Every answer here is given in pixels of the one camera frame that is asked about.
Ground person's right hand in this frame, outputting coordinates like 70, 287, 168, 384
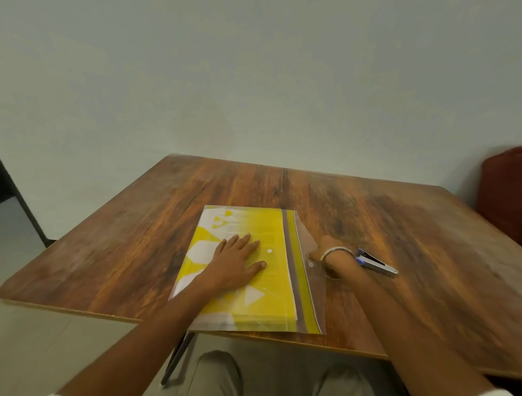
309, 235, 352, 265

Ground person's left hand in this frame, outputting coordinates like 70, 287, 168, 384
203, 233, 267, 293

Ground yellow translucent plastic document folder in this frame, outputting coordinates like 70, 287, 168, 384
168, 205, 327, 335

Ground person's right forearm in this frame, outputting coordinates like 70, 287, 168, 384
325, 250, 496, 396

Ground person's left forearm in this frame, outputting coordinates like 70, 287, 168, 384
57, 278, 213, 396

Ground silver metal bangle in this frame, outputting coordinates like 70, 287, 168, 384
320, 246, 356, 280

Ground printed paper sheets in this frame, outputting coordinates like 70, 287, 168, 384
192, 207, 298, 332

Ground blue and silver stapler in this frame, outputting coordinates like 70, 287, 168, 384
356, 248, 399, 279

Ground person's left leg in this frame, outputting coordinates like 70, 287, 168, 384
185, 350, 244, 396

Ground person's leg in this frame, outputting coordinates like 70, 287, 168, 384
185, 350, 244, 396
313, 364, 364, 396

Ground dark metal table leg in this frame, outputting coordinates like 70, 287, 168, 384
160, 331, 197, 387

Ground person's right leg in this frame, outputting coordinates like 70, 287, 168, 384
313, 364, 364, 396

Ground dark red upholstered chair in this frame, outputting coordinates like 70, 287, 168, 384
476, 146, 522, 246

